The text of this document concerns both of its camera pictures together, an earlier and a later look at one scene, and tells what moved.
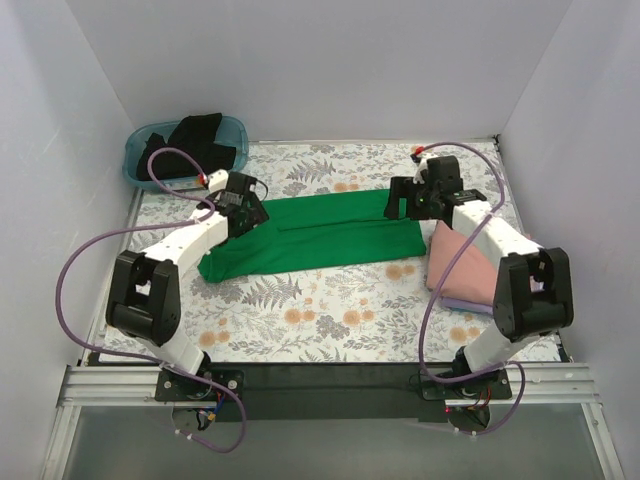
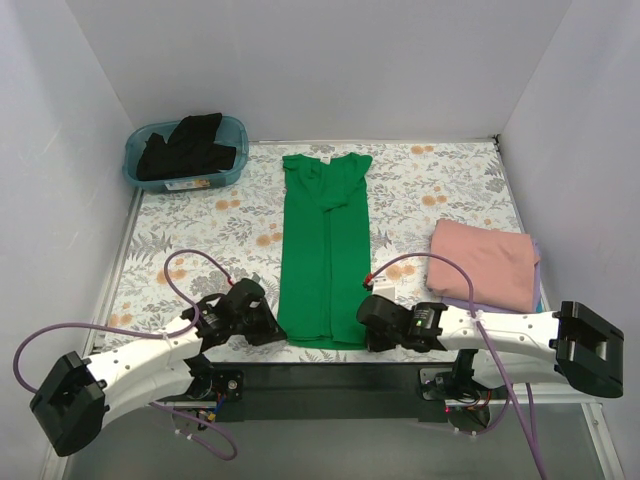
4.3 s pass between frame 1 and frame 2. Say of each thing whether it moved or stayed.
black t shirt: stayed
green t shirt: moved
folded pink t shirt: stayed
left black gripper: moved
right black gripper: moved
